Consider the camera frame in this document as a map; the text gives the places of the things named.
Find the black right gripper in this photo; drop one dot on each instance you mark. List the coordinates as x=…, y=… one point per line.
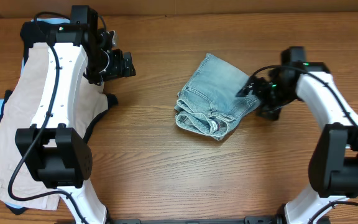
x=254, y=90

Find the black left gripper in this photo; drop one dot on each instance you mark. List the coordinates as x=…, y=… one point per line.
x=124, y=64

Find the light blue denim shorts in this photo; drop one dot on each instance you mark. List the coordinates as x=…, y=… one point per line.
x=208, y=104

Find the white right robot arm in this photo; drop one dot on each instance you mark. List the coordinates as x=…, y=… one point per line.
x=333, y=167

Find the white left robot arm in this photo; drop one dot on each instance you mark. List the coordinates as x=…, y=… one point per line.
x=51, y=148

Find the black folded garment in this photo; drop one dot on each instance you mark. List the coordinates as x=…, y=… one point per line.
x=110, y=99

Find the beige folded shorts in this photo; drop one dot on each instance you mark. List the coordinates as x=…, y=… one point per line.
x=11, y=124

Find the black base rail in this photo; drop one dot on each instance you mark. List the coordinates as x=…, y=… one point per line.
x=194, y=220

